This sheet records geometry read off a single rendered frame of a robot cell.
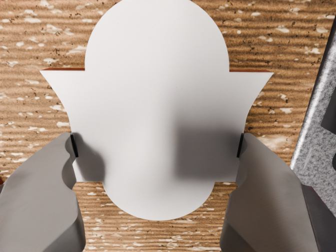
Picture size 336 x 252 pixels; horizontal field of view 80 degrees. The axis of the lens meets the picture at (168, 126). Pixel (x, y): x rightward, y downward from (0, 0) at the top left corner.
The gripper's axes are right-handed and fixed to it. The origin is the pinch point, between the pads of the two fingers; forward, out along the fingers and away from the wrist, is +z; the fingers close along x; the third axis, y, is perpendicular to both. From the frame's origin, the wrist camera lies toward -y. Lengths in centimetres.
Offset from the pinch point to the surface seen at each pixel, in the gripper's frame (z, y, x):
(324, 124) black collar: 2.3, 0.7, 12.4
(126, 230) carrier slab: -0.1, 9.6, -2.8
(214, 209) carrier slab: 0.1, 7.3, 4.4
